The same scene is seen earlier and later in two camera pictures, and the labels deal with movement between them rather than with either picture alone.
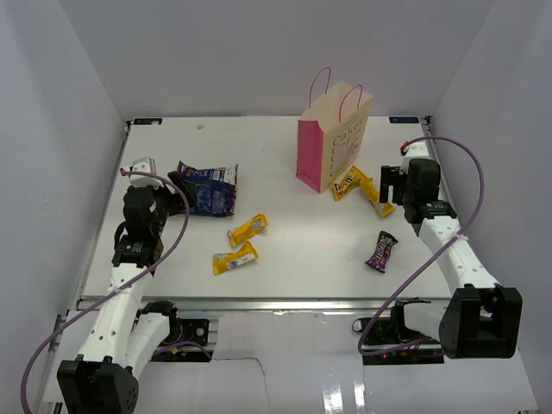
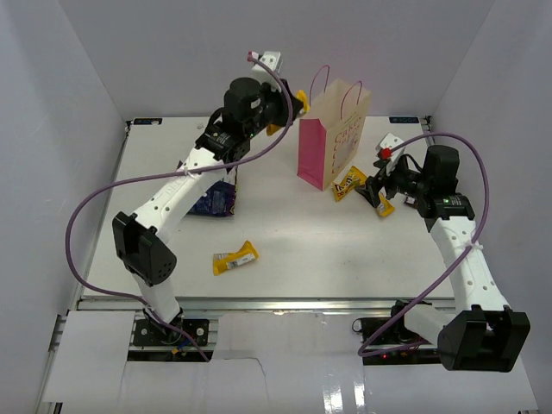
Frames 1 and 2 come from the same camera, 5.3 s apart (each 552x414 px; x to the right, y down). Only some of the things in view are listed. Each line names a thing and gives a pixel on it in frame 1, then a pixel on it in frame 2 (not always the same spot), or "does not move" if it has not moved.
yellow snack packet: (223, 261) does not move
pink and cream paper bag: (331, 134) does not move
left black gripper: (176, 201) -> (279, 99)
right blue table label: (404, 120) does not move
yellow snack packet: (243, 232) -> (302, 97)
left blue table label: (147, 121) does not move
